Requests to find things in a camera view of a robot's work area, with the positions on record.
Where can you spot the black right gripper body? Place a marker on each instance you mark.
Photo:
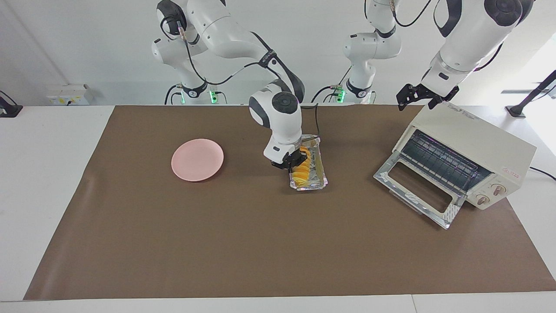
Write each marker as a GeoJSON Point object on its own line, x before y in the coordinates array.
{"type": "Point", "coordinates": [286, 160]}

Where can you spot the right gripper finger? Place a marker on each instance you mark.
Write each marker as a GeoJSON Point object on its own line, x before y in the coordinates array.
{"type": "Point", "coordinates": [304, 154]}
{"type": "Point", "coordinates": [296, 164]}

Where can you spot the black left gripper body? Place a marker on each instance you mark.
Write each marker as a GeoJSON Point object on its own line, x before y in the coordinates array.
{"type": "Point", "coordinates": [423, 92]}

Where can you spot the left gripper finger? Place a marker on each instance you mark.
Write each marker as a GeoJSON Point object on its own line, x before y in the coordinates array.
{"type": "Point", "coordinates": [434, 103]}
{"type": "Point", "coordinates": [403, 94]}

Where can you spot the sliced yellow bread loaf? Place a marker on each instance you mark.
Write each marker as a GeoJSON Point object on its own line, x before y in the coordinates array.
{"type": "Point", "coordinates": [300, 176]}

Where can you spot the silver foil baking tray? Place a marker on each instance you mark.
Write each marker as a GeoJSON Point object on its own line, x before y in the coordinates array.
{"type": "Point", "coordinates": [322, 174]}

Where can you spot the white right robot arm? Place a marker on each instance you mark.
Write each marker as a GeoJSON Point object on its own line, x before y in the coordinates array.
{"type": "Point", "coordinates": [226, 34]}

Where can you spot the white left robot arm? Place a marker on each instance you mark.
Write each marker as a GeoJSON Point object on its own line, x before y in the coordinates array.
{"type": "Point", "coordinates": [469, 34]}

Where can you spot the cream toaster oven body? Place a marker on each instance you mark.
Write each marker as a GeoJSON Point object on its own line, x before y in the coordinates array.
{"type": "Point", "coordinates": [478, 137]}

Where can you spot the glass oven door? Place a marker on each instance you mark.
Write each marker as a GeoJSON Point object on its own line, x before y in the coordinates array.
{"type": "Point", "coordinates": [386, 174]}

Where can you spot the cream oven knob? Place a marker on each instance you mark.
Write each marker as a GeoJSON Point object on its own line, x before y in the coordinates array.
{"type": "Point", "coordinates": [499, 189]}
{"type": "Point", "coordinates": [482, 200]}

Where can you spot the tall black stand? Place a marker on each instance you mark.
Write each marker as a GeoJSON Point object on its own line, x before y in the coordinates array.
{"type": "Point", "coordinates": [517, 111]}

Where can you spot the pink round plate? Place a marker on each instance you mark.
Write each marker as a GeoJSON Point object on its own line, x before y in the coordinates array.
{"type": "Point", "coordinates": [197, 160]}

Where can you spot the brown table mat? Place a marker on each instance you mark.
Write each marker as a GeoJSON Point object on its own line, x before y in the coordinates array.
{"type": "Point", "coordinates": [217, 234]}

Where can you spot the small black stand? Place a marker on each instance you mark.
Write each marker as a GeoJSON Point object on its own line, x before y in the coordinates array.
{"type": "Point", "coordinates": [8, 111]}

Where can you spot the white wall power strip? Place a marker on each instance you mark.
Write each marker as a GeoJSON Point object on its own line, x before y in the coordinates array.
{"type": "Point", "coordinates": [69, 93]}

